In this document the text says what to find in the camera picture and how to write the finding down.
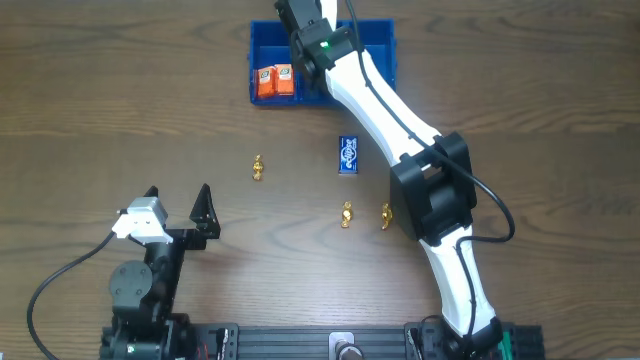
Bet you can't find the mounting rail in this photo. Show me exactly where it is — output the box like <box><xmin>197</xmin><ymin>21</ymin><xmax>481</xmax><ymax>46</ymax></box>
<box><xmin>99</xmin><ymin>322</ymin><xmax>545</xmax><ymax>360</ymax></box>

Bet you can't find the orange candy box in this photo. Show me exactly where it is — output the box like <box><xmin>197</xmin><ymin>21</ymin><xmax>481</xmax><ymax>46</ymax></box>
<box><xmin>255</xmin><ymin>66</ymin><xmax>278</xmax><ymax>100</ymax></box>
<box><xmin>274</xmin><ymin>63</ymin><xmax>295</xmax><ymax>96</ymax></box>

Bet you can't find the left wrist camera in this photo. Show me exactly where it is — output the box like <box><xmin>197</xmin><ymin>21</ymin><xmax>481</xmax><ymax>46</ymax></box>
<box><xmin>110</xmin><ymin>196</ymin><xmax>174</xmax><ymax>246</ymax></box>

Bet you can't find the blue candy pack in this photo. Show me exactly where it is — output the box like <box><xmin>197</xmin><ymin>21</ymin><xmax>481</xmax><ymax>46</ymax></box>
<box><xmin>338</xmin><ymin>135</ymin><xmax>359</xmax><ymax>176</ymax></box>

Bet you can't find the black cable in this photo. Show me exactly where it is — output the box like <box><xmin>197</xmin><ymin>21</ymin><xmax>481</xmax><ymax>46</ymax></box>
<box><xmin>344</xmin><ymin>0</ymin><xmax>516</xmax><ymax>336</ymax></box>
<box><xmin>26</xmin><ymin>230</ymin><xmax>119</xmax><ymax>360</ymax></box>

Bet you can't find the blue tray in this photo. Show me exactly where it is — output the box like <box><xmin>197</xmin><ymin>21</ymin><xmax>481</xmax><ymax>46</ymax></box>
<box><xmin>248</xmin><ymin>18</ymin><xmax>399</xmax><ymax>107</ymax></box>

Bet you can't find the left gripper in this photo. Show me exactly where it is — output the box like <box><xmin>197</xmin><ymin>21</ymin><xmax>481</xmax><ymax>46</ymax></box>
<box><xmin>143</xmin><ymin>183</ymin><xmax>222</xmax><ymax>251</ymax></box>

